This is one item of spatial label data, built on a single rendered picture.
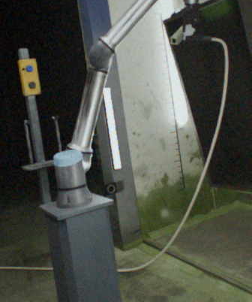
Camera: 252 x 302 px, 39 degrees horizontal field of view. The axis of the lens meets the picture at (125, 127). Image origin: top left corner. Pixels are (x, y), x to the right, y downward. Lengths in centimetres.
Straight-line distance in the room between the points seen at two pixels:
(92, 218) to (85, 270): 25
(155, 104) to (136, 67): 34
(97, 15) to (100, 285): 188
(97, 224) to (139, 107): 128
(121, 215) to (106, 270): 95
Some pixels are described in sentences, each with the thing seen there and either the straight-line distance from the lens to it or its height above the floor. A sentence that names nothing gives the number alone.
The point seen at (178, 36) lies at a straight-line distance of 211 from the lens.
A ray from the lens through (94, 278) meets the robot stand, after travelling 193.
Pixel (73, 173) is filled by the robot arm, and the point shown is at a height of 81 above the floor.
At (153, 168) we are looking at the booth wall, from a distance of 295.
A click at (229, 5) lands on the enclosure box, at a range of 254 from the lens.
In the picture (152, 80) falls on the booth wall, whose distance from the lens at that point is 297.
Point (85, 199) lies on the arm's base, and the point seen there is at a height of 67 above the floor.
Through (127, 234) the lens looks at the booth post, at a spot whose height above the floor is 13.
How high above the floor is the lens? 109
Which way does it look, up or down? 3 degrees down
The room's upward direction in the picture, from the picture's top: 8 degrees counter-clockwise
